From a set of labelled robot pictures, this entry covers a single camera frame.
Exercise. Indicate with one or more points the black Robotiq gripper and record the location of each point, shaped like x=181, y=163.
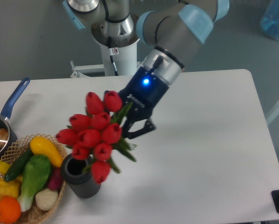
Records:
x=144, y=90

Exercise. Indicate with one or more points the red tulip bouquet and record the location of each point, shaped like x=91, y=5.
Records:
x=97, y=134

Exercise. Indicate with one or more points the yellow banana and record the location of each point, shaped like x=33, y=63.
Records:
x=4, y=167

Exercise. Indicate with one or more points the white garlic bulb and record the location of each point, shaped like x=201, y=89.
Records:
x=46, y=198

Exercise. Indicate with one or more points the purple red radish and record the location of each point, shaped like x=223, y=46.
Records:
x=56, y=179

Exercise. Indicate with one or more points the dark green cucumber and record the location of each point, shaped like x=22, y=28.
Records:
x=18, y=165

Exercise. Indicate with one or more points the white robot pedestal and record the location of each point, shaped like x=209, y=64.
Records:
x=118, y=47

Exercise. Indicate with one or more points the yellow squash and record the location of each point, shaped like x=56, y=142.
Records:
x=42, y=145

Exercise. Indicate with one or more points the blue plastic bag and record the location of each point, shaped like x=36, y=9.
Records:
x=269, y=23

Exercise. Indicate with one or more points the orange fruit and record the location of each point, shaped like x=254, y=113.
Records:
x=10, y=210

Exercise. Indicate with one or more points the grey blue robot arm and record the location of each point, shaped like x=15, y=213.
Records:
x=152, y=48

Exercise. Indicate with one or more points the yellow corn cob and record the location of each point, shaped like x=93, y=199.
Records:
x=11, y=188

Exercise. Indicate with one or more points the green bok choy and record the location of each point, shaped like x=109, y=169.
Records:
x=35, y=175

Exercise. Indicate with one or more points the blue handled saucepan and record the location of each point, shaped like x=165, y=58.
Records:
x=6, y=112

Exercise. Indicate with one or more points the dark grey ribbed vase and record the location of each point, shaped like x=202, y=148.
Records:
x=81, y=183

